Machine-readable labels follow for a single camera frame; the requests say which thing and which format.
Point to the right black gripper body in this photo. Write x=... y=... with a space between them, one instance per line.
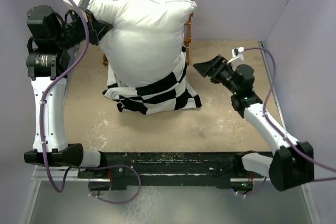
x=223 y=71

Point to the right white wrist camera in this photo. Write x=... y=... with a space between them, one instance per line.
x=237 y=56

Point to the wooden shelf rack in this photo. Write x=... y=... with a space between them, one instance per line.
x=189 y=32

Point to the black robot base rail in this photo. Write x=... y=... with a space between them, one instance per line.
x=196 y=169

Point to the black white checkered pillowcase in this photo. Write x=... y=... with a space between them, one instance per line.
x=171 y=93

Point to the white pillow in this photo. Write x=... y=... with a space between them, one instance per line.
x=144 y=37

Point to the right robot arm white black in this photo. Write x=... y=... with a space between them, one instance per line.
x=289 y=166

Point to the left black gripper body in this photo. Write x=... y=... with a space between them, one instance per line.
x=93 y=36

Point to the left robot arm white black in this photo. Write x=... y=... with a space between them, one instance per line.
x=49 y=67

